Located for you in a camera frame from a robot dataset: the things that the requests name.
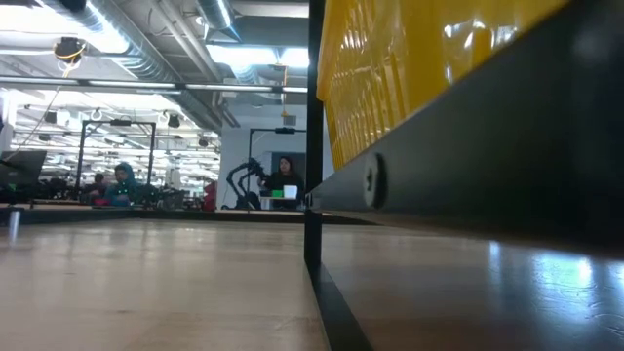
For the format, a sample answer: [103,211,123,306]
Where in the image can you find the black gantry frame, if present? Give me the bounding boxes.
[247,127,309,212]
[76,119,158,199]

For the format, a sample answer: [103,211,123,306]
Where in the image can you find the silver ceiling air duct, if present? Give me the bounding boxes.
[36,0,230,131]

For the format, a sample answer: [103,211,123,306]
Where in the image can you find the hanging yellow cord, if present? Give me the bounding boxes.
[279,62,291,118]

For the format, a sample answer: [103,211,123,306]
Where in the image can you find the long ceiling light bar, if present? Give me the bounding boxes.
[0,75,309,95]

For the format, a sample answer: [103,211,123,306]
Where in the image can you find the black aluminium table frame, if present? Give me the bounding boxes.
[0,204,379,226]

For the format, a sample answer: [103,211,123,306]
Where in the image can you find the hanging black yellow cable reel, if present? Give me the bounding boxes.
[52,36,90,73]

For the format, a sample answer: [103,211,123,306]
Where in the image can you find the person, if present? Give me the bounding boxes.
[262,155,306,211]
[90,173,109,199]
[102,162,140,207]

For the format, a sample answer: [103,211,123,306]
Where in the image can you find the red background object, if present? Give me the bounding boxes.
[203,178,219,212]

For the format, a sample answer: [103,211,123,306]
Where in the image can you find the dark laptop screen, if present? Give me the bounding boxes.
[0,149,49,189]

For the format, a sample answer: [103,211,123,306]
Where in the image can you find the yellow slotted plastic basket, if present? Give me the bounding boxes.
[315,0,569,171]

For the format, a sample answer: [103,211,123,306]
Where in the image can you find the round silver shelf screw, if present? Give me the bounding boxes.
[362,151,390,211]

